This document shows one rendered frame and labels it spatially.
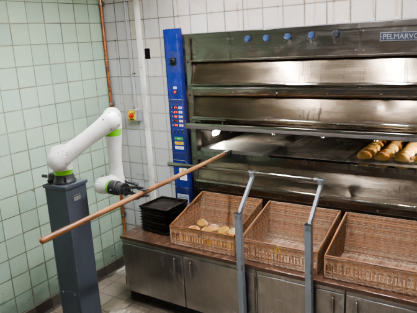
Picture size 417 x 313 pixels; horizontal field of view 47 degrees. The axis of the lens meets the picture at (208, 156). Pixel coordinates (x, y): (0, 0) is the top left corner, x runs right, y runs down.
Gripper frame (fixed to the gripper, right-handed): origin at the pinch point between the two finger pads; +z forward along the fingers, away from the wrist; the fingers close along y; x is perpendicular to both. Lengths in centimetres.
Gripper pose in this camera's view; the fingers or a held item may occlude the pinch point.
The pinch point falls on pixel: (143, 192)
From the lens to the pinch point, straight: 296.6
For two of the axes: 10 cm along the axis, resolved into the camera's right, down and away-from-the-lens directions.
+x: -5.5, 2.2, -8.0
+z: 8.3, 0.9, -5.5
